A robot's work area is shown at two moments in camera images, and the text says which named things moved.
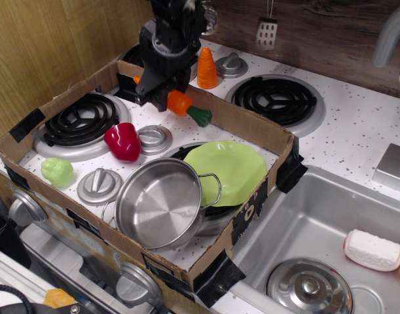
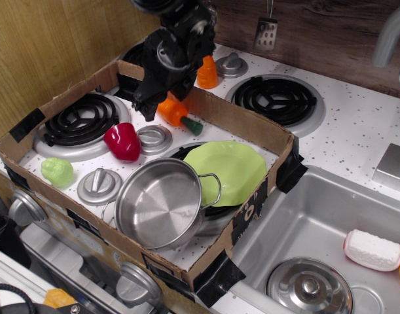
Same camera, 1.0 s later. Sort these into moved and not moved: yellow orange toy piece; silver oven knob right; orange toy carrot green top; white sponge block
Moved: orange toy carrot green top
Not moved: silver oven knob right; yellow orange toy piece; white sponge block
